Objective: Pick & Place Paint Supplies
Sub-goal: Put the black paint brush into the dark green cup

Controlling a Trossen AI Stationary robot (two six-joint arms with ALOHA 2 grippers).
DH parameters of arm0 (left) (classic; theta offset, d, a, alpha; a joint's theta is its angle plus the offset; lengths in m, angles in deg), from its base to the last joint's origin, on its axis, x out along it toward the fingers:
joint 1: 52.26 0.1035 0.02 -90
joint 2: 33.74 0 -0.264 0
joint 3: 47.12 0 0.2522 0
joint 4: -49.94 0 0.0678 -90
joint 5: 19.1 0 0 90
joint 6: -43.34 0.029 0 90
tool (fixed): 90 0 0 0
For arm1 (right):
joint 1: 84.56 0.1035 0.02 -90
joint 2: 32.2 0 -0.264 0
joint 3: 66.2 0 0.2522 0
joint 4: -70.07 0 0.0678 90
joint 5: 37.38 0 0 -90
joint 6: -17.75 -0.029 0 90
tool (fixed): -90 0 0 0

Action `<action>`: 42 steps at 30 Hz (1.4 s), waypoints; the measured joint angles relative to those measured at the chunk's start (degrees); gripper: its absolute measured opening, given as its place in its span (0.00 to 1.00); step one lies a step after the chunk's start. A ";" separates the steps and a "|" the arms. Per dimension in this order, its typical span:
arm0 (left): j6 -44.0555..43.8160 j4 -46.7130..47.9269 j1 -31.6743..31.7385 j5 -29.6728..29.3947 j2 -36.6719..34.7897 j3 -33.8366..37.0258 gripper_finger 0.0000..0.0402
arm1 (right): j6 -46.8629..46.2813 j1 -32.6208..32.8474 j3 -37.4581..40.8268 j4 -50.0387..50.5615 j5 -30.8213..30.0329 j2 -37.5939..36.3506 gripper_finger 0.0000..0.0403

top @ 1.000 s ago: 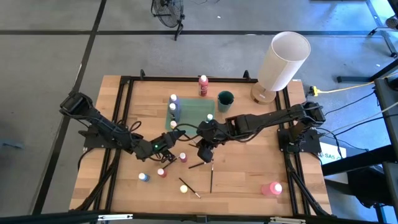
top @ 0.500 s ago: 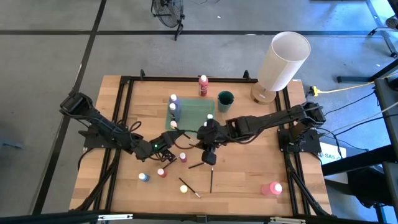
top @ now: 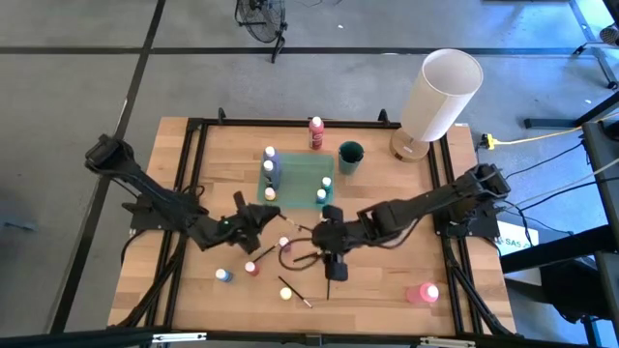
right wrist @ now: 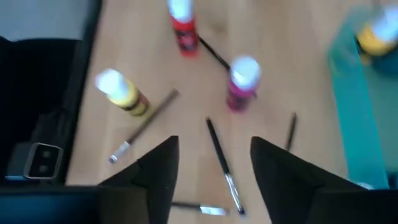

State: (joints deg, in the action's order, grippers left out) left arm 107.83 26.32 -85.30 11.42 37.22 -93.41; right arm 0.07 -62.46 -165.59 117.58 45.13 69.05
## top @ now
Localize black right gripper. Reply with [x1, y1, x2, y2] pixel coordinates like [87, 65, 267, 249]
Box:
[311, 204, 364, 283]

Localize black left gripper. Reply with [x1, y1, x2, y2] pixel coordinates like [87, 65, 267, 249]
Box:
[220, 191, 281, 255]

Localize large teal paint bottle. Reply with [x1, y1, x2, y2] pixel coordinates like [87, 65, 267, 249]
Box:
[260, 159, 281, 189]

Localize large blue paint bottle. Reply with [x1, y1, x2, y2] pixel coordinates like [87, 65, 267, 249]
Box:
[262, 146, 281, 178]

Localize large pink paint bottle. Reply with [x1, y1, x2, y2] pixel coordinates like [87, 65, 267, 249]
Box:
[405, 282, 440, 305]

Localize large red paint bottle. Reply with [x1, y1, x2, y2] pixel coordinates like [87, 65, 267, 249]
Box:
[308, 115, 326, 151]

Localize translucent teal plastic bin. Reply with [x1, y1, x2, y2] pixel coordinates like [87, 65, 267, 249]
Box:
[255, 153, 336, 210]

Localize dark green plastic cup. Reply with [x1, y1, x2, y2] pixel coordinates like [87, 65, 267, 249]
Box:
[337, 139, 366, 175]

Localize white shade wooden base lamp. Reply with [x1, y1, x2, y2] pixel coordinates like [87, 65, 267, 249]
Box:
[389, 47, 485, 164]

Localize white labelled box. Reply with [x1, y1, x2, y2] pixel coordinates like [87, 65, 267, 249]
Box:
[495, 220, 541, 257]

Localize black floor fan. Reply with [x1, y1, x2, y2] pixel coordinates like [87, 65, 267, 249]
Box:
[234, 0, 289, 65]

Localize black aluminium rig frame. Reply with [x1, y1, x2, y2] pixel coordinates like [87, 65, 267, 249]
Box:
[0, 106, 619, 348]

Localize black cable bundle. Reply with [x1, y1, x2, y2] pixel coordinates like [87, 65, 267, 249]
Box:
[442, 236, 514, 337]
[115, 230, 190, 331]

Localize silver frame bracket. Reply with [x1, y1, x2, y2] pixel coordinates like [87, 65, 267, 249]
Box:
[152, 332, 208, 343]
[419, 336, 478, 348]

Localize yellow extension cord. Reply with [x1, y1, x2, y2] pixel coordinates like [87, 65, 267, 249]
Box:
[481, 111, 619, 151]

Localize neighbouring black rig frame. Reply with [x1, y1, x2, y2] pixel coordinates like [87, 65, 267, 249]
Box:
[497, 89, 619, 348]

